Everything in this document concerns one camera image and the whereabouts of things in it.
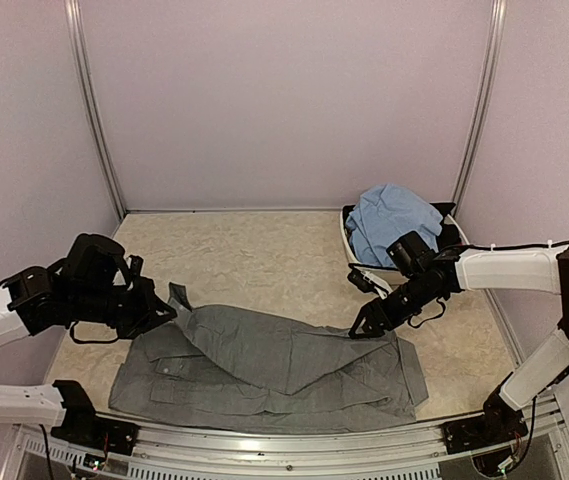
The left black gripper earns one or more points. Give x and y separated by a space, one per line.
148 303

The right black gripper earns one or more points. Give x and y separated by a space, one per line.
370 310

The grey long sleeve shirt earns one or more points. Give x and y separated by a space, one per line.
228 368

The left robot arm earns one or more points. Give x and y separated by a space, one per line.
95 283

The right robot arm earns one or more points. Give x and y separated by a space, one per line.
435 276

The light blue shirt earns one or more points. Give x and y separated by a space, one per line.
382 215

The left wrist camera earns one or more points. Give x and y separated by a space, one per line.
133 267

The front aluminium rail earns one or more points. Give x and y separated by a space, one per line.
422 450

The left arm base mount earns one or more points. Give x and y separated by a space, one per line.
98 433

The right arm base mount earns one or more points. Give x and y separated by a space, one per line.
480 432

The right aluminium frame post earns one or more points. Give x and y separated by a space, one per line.
483 99

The aluminium frame post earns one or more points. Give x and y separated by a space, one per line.
82 64
483 99

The left aluminium frame post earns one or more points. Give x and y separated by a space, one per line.
82 64

